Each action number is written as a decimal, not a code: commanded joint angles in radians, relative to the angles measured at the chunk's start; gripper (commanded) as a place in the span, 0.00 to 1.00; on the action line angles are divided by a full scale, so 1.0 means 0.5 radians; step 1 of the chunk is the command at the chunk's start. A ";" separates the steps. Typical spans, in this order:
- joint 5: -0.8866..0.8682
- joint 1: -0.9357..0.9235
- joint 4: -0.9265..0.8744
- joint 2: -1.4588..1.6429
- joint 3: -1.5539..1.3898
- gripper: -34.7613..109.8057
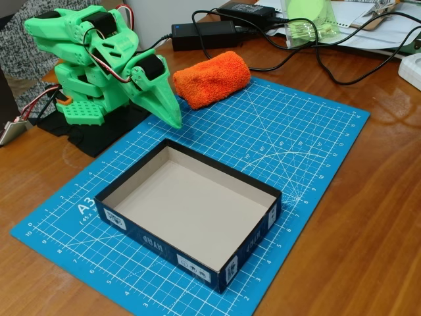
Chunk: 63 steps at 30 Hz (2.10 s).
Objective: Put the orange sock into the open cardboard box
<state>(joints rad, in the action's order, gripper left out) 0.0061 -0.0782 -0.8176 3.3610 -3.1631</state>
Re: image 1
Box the orange fluffy towel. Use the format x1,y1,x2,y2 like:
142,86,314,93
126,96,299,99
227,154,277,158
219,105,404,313
172,51,253,111

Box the large black power adapter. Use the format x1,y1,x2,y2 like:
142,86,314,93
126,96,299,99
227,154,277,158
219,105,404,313
170,20,240,52

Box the dark blue cardboard box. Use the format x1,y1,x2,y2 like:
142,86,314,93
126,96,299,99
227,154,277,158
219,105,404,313
94,138,283,295

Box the slim black power adapter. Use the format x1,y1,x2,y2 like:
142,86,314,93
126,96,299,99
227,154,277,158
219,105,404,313
216,1,277,20

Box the blue A3 cutting mat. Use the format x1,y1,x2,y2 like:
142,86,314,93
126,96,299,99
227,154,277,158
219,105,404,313
9,76,371,316

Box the grey knitted fabric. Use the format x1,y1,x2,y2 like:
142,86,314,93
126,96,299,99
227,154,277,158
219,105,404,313
0,0,68,116

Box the silver controller board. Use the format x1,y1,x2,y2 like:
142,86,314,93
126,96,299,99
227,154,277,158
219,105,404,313
0,120,29,147

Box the green transparent plastic bag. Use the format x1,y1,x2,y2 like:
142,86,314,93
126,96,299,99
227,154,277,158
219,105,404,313
283,0,341,50

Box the white paper sheets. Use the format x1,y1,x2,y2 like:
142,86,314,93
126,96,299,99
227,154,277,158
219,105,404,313
255,0,421,61

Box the brown clipboard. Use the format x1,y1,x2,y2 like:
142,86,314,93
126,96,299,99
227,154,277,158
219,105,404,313
349,0,403,32

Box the metal clipboard clip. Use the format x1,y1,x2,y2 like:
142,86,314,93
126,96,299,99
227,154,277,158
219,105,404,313
364,1,397,18

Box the white moulded foam block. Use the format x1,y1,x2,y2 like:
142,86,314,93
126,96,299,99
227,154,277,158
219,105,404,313
397,52,421,93

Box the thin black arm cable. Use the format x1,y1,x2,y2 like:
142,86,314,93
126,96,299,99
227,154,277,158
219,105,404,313
137,34,174,55

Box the red white servo wire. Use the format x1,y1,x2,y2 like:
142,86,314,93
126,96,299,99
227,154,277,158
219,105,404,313
83,5,136,85

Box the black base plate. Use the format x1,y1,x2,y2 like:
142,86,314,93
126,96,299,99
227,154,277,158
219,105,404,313
36,104,152,159

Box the black looping power cable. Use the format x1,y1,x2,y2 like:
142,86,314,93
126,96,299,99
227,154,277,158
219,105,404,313
191,9,318,72

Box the red and black wire bundle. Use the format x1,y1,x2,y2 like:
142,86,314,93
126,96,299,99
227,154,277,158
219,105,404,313
18,84,62,123

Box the black long power cable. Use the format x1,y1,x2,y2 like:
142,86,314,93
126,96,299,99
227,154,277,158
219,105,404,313
314,27,421,86

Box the black thick mains cable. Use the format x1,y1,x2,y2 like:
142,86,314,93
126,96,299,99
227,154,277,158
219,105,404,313
262,11,421,51

